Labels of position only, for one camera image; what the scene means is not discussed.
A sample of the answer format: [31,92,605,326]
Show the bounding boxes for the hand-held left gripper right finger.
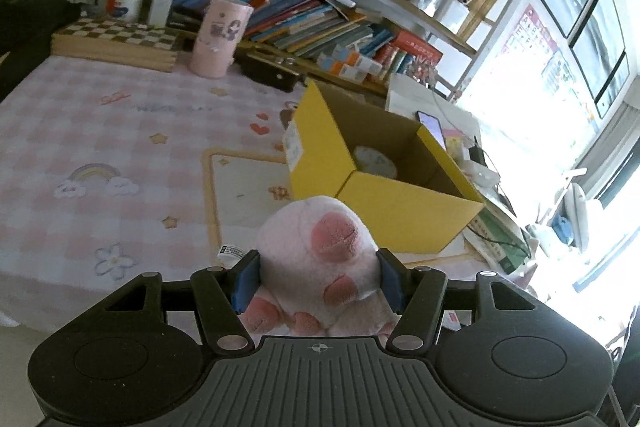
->
[377,248,544,354]

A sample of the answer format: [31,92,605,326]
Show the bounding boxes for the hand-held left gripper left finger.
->
[97,249,261,354]

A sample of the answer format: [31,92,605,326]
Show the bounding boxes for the pink plush toy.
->
[217,197,401,338]

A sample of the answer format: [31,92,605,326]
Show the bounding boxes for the yellow cardboard box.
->
[282,79,486,255]

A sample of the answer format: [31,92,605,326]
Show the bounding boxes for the brown packing tape roll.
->
[352,146,398,180]

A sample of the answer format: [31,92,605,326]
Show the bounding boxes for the pink checked tablecloth desktop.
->
[0,54,501,328]

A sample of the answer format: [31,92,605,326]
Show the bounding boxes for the thick green book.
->
[467,209,531,275]

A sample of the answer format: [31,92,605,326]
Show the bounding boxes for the black smartphone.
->
[417,110,447,152]

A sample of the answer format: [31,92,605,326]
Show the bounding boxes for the white flat box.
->
[387,74,481,128]

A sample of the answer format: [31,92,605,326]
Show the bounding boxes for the dark brown box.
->
[240,52,301,92]

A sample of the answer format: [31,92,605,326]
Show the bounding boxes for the stack of orange white boxes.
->
[317,47,383,82]

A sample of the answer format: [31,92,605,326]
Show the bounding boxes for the thick red book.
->
[395,31,445,64]

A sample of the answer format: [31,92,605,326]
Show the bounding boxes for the pink cylinder container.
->
[189,0,254,78]

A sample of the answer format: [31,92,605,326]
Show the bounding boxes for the wooden checkerboard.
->
[50,18,181,72]

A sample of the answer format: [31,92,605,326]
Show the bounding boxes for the clear plastic bag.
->
[415,0,468,28]

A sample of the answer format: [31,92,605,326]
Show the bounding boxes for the wall poster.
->
[492,4,576,108]

